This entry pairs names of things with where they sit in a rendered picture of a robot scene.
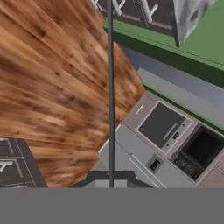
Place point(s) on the thin grey bar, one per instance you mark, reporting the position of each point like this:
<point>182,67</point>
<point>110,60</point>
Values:
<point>111,87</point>

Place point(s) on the black microwave oven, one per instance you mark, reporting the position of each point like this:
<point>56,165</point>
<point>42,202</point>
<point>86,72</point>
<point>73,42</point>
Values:
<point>201,150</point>

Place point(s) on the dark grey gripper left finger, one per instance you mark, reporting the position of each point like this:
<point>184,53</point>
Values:
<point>87,178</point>

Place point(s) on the grey wall oven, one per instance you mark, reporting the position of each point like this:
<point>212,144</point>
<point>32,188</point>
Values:
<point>160,124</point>

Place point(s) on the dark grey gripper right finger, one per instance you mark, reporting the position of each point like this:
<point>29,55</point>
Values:
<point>132,178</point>

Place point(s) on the pale grey fridge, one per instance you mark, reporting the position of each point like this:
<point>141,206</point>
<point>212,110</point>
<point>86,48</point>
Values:
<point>131,151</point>

